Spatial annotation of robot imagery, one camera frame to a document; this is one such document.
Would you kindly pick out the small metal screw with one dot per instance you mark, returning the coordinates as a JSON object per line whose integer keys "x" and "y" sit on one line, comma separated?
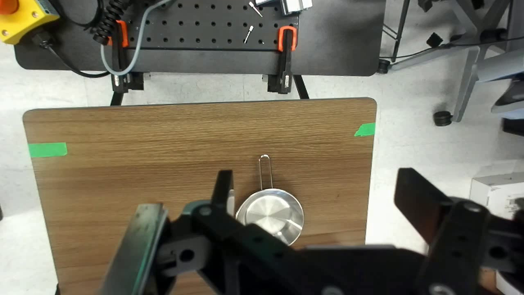
{"x": 248, "y": 32}
{"x": 256, "y": 6}

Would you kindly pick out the metal corner bracket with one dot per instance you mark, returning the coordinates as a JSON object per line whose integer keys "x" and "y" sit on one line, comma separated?
{"x": 288, "y": 3}

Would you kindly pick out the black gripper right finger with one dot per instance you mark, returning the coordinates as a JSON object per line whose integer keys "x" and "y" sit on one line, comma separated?
{"x": 459, "y": 239}

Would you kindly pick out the green tape strip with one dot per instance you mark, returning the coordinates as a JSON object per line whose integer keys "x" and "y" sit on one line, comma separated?
{"x": 365, "y": 129}
{"x": 48, "y": 149}

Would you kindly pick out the white cardboard box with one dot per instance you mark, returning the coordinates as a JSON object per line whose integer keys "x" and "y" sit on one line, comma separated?
{"x": 500, "y": 188}

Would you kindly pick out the yellow emergency stop box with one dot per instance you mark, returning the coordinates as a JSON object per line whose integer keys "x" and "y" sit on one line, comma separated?
{"x": 26, "y": 21}

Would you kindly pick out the small silver frying pan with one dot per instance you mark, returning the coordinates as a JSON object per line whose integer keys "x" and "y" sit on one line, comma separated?
{"x": 272, "y": 213}

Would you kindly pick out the black perforated breadboard table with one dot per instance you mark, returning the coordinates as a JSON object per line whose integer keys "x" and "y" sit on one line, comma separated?
{"x": 328, "y": 42}

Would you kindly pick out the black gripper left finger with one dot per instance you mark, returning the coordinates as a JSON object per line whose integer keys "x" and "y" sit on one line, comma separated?
{"x": 230, "y": 239}

